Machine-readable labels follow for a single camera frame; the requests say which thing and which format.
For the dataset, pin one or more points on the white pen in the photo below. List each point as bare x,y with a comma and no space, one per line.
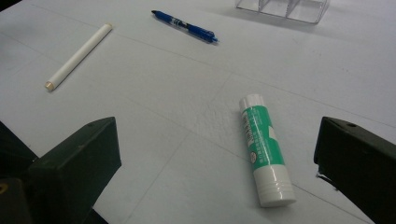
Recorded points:
79,56

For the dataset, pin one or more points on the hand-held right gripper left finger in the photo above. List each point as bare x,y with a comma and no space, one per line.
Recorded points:
74,165

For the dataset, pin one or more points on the clear plastic organizer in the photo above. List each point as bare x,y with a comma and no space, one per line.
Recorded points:
283,11

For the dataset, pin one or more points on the green and white glue stick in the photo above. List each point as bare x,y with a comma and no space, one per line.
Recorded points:
264,149

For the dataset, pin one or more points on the blue pen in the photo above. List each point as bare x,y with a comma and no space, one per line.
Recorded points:
186,27

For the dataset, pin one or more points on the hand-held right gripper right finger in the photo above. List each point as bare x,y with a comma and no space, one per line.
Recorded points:
358,161

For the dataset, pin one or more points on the white foam board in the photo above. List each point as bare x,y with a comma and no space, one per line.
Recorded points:
186,93

